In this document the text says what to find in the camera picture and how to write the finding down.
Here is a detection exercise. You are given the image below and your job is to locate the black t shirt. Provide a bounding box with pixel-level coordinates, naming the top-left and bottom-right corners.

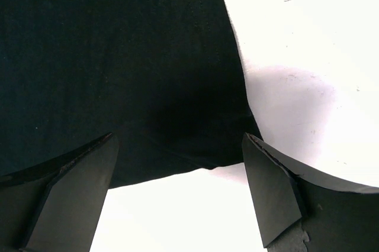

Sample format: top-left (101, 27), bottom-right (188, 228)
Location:
top-left (1, 0), bottom-right (259, 188)

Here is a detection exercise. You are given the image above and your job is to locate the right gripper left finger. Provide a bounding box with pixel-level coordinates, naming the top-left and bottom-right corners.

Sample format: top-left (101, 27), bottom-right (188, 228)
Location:
top-left (1, 133), bottom-right (119, 252)

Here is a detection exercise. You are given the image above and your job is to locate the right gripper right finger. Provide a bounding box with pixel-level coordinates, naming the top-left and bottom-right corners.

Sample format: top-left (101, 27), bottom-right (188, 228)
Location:
top-left (242, 134), bottom-right (378, 252)

